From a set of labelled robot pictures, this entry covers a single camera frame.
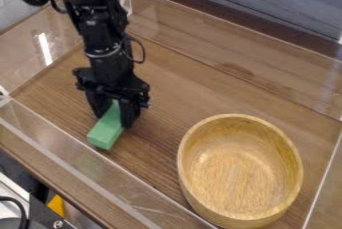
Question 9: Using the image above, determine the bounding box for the clear acrylic corner bracket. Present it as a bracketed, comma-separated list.
[120, 0, 132, 16]

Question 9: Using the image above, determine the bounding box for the yellow label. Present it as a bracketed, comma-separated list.
[48, 195, 65, 217]

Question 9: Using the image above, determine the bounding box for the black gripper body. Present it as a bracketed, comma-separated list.
[72, 50, 149, 108]

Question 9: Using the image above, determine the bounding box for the clear acrylic enclosure wall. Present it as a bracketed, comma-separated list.
[0, 0, 342, 229]

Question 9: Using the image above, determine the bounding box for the black cable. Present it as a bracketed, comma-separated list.
[0, 196, 29, 229]

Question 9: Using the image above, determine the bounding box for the green rectangular block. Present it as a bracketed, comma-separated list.
[86, 101, 124, 151]

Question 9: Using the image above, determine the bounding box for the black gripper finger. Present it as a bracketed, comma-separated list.
[118, 99, 140, 128]
[85, 91, 112, 118]

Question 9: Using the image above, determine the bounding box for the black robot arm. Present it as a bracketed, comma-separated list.
[22, 0, 149, 128]

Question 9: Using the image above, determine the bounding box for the brown wooden bowl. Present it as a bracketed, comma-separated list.
[176, 114, 303, 229]

